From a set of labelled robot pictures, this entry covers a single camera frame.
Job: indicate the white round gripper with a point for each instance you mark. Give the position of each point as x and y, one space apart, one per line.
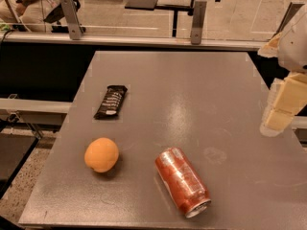
295 50

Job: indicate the red coke can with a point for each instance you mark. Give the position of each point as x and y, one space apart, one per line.
184 185

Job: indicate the grey metal table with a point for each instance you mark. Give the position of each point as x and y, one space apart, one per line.
208 104

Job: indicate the black snack bar wrapper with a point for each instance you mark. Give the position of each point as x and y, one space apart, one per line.
112 101

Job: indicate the orange fruit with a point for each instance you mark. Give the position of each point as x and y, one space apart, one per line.
101 155

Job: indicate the grey side shelf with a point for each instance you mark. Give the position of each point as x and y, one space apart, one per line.
37 112

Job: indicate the seated person in beige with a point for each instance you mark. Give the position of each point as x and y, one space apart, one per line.
33 12

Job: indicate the right metal rail bracket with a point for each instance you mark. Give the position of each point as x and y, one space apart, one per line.
294 11

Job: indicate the metal rail bracket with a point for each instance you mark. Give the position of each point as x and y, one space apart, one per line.
294 11
197 22
74 28

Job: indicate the middle metal rail bracket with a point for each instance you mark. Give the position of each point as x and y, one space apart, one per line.
197 22

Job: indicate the left metal rail bracket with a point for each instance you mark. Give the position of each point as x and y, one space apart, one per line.
74 28

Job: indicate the metal guard rail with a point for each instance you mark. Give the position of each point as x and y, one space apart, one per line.
101 40

